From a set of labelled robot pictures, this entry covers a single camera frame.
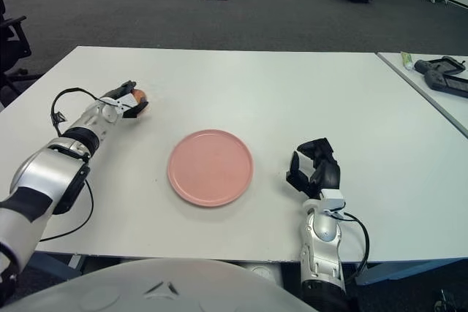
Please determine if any black controller with screen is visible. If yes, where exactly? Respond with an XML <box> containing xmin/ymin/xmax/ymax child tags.
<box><xmin>423</xmin><ymin>69</ymin><xmax>468</xmax><ymax>99</ymax></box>

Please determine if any black handheld remote controller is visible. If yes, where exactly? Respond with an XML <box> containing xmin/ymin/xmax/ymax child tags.
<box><xmin>414</xmin><ymin>56</ymin><xmax>468</xmax><ymax>76</ymax></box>

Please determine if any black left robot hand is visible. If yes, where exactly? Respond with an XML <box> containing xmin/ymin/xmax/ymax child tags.
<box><xmin>102</xmin><ymin>80</ymin><xmax>151</xmax><ymax>120</ymax></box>

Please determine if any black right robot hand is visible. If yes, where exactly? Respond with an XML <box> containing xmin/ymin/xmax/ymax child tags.
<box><xmin>285</xmin><ymin>137</ymin><xmax>341</xmax><ymax>199</ymax></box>

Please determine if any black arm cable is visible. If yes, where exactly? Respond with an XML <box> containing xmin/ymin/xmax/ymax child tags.
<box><xmin>38</xmin><ymin>87</ymin><xmax>121</xmax><ymax>243</ymax></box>
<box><xmin>338</xmin><ymin>211</ymin><xmax>370</xmax><ymax>286</ymax></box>

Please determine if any pink round plate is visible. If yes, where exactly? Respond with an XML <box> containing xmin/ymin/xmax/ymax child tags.
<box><xmin>167</xmin><ymin>129</ymin><xmax>254</xmax><ymax>208</ymax></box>

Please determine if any black office chair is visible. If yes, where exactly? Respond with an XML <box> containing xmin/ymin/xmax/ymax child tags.
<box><xmin>0</xmin><ymin>0</ymin><xmax>41</xmax><ymax>108</ymax></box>

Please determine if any grey robot torso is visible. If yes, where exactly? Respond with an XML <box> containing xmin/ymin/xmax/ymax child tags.
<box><xmin>0</xmin><ymin>257</ymin><xmax>319</xmax><ymax>312</ymax></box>

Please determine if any small black floor object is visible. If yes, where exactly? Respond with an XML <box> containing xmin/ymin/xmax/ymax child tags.
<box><xmin>434</xmin><ymin>289</ymin><xmax>458</xmax><ymax>312</ymax></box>

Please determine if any red apple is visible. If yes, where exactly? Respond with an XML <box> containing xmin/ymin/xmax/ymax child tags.
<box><xmin>132</xmin><ymin>88</ymin><xmax>151</xmax><ymax>115</ymax></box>

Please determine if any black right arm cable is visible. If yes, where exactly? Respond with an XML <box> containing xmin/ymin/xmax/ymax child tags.
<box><xmin>338</xmin><ymin>211</ymin><xmax>370</xmax><ymax>286</ymax></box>

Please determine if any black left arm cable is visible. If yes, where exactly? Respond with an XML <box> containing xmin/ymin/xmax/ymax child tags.
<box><xmin>38</xmin><ymin>87</ymin><xmax>121</xmax><ymax>243</ymax></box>

